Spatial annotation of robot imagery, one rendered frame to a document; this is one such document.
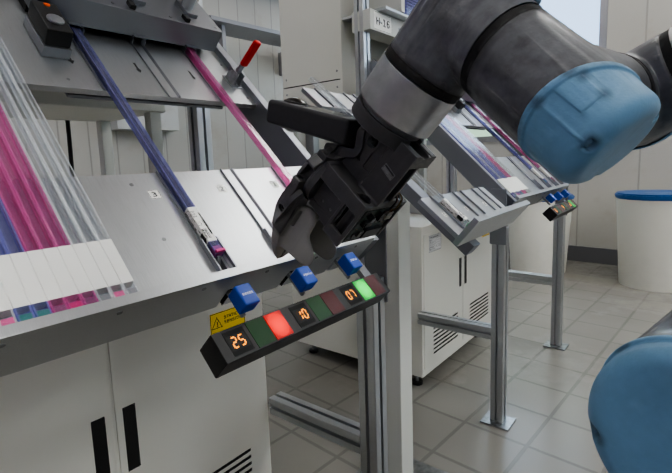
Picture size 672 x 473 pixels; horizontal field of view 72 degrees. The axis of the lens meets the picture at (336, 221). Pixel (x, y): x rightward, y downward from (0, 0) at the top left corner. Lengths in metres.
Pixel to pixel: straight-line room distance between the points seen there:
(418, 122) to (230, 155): 4.10
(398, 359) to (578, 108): 0.94
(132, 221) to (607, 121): 0.51
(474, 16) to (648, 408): 0.26
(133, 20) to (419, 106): 0.67
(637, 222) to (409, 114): 3.02
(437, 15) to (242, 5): 4.47
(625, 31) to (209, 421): 3.74
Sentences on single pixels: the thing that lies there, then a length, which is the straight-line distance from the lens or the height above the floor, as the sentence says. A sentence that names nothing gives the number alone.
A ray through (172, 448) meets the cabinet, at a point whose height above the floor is 0.33.
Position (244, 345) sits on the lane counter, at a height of 0.65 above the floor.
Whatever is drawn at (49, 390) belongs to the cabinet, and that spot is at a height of 0.53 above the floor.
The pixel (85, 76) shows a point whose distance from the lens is 0.84.
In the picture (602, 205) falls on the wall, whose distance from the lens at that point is 4.07.
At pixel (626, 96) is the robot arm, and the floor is 0.89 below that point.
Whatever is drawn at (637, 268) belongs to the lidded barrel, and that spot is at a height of 0.13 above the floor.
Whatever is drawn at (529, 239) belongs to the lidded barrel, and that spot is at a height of 0.26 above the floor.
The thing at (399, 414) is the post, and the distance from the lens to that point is 1.25.
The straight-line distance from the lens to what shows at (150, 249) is 0.59.
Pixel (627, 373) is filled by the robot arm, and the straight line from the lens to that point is 0.29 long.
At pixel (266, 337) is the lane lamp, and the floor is 0.65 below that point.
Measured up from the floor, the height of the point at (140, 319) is 0.70.
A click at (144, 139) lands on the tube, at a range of 0.73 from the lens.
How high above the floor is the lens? 0.86
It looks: 7 degrees down
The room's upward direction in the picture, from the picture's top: 2 degrees counter-clockwise
